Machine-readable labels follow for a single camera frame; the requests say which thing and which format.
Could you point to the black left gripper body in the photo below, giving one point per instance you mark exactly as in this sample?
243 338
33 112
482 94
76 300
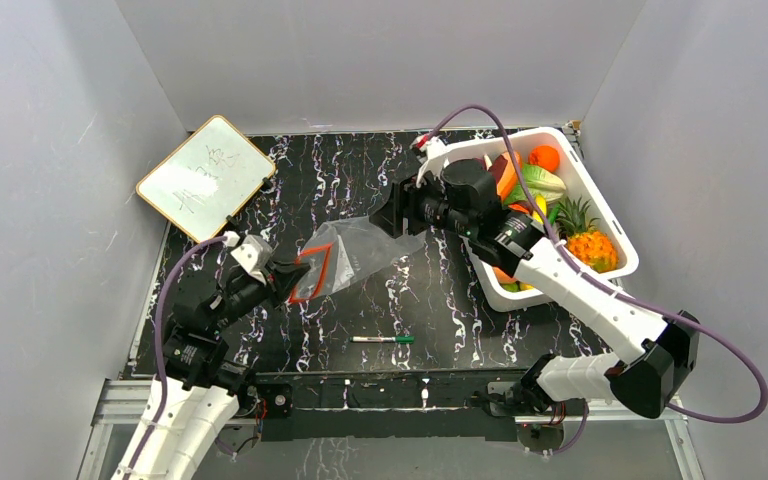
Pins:
243 296

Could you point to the green capped marker pen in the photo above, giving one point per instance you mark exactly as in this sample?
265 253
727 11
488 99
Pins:
383 339

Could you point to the orange fruit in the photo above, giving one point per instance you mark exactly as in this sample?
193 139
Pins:
545 157

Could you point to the pineapple toy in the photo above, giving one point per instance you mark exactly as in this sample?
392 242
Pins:
584 240

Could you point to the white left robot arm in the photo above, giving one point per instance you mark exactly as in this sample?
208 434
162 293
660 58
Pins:
195 390

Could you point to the white plastic bin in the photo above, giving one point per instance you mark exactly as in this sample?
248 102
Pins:
579 185

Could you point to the clear zip bag orange zipper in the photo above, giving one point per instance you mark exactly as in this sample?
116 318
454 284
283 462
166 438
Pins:
344 252

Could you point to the small whiteboard yellow frame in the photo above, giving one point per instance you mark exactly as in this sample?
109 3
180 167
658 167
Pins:
212 175

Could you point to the green lettuce leaf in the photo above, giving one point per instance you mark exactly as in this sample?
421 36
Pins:
539 181

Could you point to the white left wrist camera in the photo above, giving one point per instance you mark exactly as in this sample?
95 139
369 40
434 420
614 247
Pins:
252 253

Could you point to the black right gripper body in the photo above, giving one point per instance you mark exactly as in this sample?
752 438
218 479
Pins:
408 214

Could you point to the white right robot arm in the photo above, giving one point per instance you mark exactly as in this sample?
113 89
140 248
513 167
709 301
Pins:
649 356

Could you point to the yellow banana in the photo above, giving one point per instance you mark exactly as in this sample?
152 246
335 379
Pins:
540 211

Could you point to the orange papaya slice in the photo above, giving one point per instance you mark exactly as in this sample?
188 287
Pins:
503 172

